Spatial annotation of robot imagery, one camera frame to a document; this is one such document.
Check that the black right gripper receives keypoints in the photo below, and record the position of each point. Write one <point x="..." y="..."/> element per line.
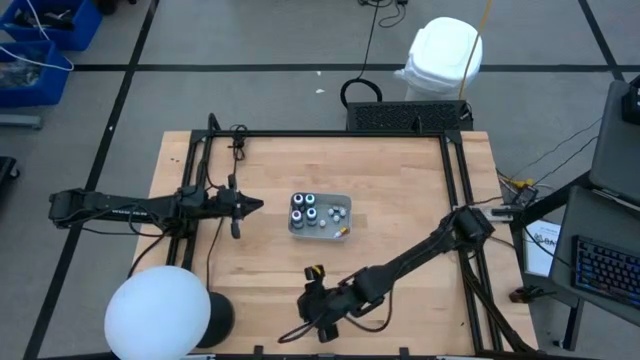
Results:
<point x="335" y="302"/>

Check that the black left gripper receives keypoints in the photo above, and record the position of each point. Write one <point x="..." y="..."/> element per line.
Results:
<point x="231" y="205"/>

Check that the dark-tipped food colouring bottle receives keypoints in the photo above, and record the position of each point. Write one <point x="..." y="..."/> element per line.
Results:
<point x="298" y="200"/>

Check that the purple-tipped food colouring bottle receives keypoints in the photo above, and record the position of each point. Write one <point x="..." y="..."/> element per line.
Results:
<point x="297" y="217"/>

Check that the green-tipped food colouring bottle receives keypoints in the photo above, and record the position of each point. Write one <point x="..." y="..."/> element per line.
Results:
<point x="310" y="200"/>

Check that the blue-tipped food colouring bottle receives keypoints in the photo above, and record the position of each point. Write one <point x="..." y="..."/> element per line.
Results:
<point x="311" y="215"/>

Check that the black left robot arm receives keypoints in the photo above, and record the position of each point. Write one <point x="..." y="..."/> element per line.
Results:
<point x="100" y="205"/>

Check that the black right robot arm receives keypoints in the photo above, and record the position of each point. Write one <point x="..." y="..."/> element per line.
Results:
<point x="415" y="255"/>

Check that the white globe table lamp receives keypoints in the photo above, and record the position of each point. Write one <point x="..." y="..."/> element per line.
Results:
<point x="155" y="315"/>

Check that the black mesh computer case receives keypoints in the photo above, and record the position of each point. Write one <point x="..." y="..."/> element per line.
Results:
<point x="400" y="116"/>

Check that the brown black clamp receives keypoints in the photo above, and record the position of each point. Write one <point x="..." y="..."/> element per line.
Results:
<point x="525" y="295"/>

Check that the blue plastic storage bin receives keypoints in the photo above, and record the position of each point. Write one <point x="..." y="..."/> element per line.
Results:
<point x="52" y="92"/>
<point x="82" y="27"/>

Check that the white paper sheet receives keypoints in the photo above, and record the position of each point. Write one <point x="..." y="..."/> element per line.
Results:
<point x="542" y="250"/>

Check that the white lined trash bin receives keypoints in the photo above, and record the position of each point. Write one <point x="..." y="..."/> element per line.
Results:
<point x="440" y="55"/>

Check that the black power box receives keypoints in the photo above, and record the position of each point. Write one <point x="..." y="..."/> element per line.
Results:
<point x="526" y="196"/>

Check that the yellow plug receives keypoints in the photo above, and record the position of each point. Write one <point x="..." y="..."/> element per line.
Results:
<point x="520" y="183"/>

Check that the grey flat bar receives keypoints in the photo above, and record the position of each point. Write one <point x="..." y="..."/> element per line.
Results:
<point x="20" y="121"/>

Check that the black backlit keyboard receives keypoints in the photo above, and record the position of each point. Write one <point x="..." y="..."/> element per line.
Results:
<point x="610" y="272"/>

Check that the grey keyboard desk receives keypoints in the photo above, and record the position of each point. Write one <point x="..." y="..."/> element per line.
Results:
<point x="605" y="220"/>

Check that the grey desk panel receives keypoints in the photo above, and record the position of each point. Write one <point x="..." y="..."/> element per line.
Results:
<point x="615" y="150"/>

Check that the black device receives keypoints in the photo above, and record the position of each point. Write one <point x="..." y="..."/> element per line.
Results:
<point x="632" y="100"/>

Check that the black aluminium frame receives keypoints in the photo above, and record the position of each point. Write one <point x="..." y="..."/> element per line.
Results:
<point x="325" y="133"/>

